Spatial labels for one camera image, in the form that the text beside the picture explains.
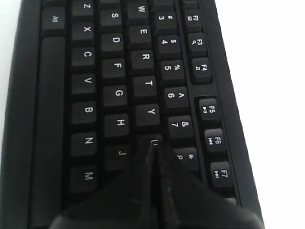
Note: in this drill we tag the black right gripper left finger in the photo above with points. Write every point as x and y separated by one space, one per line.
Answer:
124 203

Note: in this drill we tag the black acer keyboard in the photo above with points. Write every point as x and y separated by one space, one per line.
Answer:
92 80

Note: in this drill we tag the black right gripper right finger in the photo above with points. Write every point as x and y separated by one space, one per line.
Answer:
186 203

